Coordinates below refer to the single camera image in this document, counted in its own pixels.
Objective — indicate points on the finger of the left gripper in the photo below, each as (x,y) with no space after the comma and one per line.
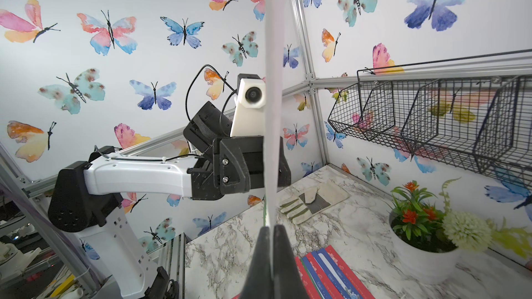
(234,172)

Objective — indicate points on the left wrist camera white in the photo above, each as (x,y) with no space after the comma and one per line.
(249,115)

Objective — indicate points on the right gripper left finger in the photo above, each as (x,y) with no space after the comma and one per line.
(258,282)

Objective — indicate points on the potted flower plant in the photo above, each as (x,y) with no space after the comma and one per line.
(430,241)

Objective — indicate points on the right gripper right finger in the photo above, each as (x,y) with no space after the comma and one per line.
(287,283)

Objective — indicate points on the beige work glove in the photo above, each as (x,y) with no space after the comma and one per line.
(300,207)

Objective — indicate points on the black wire wall basket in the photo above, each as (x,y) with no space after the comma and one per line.
(476,119)

